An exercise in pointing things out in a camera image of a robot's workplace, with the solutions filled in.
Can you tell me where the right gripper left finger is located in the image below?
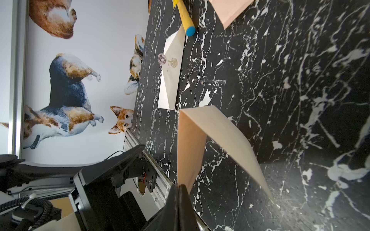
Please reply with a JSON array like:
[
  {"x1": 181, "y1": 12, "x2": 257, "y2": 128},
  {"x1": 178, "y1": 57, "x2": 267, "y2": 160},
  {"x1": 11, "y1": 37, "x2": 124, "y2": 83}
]
[{"x1": 141, "y1": 185, "x2": 180, "y2": 231}]

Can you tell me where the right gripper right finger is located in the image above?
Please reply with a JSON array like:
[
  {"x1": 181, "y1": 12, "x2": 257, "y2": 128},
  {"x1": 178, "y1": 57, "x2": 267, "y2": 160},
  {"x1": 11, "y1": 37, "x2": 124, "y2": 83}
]
[{"x1": 178, "y1": 184, "x2": 200, "y2": 231}]

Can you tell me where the cream letter paper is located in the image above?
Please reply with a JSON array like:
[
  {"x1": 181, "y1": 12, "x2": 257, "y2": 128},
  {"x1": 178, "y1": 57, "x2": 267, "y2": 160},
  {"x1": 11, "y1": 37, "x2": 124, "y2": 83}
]
[{"x1": 177, "y1": 105, "x2": 274, "y2": 200}]

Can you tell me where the white envelope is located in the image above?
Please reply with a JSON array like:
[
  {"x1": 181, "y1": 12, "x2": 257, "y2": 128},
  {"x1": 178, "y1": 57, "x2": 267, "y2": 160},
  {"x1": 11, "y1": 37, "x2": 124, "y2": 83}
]
[{"x1": 158, "y1": 26, "x2": 186, "y2": 110}]

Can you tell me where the pink lined letter paper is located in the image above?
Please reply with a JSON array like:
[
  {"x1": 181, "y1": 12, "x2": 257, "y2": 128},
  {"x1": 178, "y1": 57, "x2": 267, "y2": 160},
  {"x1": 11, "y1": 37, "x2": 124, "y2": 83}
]
[{"x1": 209, "y1": 0, "x2": 253, "y2": 29}]

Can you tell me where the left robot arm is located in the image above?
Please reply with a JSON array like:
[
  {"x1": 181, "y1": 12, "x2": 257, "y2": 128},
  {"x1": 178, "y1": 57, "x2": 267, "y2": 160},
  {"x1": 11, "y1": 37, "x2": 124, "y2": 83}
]
[{"x1": 1, "y1": 145, "x2": 158, "y2": 231}]

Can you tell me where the yellow toy shovel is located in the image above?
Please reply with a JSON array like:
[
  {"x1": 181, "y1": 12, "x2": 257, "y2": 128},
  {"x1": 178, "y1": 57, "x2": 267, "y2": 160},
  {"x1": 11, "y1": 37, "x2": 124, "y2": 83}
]
[{"x1": 172, "y1": 0, "x2": 196, "y2": 37}]

